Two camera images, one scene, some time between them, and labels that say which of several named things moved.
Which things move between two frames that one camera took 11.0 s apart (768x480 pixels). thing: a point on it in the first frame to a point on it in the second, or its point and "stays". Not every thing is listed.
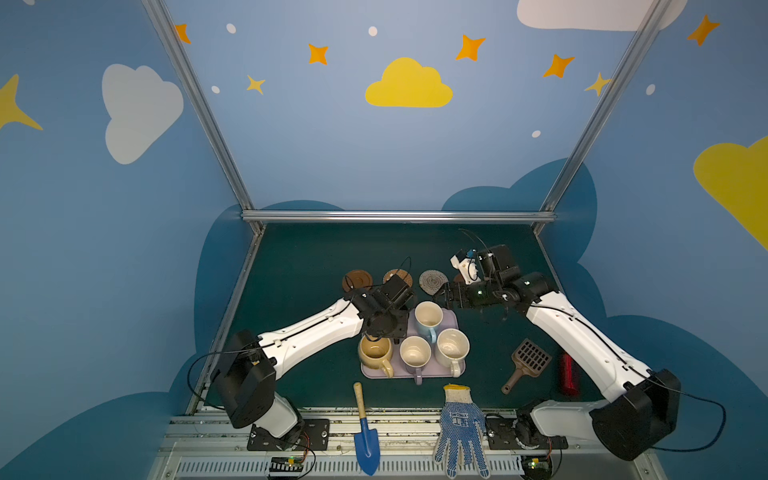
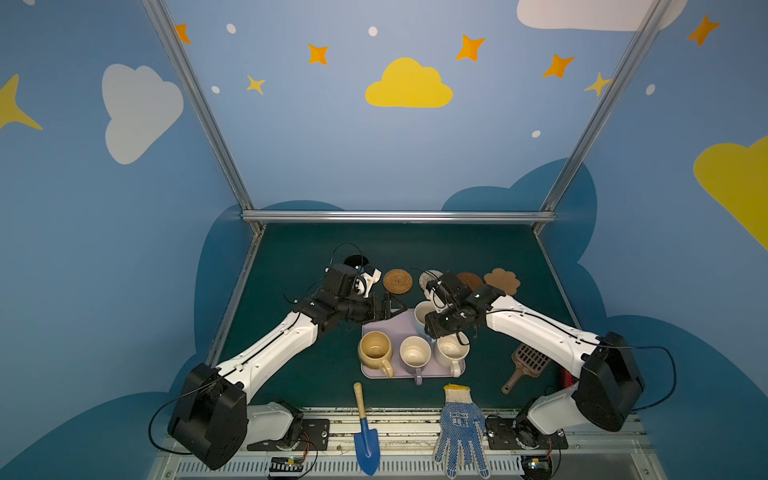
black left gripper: x=395 y=324 to x=374 y=307
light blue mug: x=428 y=316 stays
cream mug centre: x=415 y=353 stays
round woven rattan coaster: x=403 y=275 stays
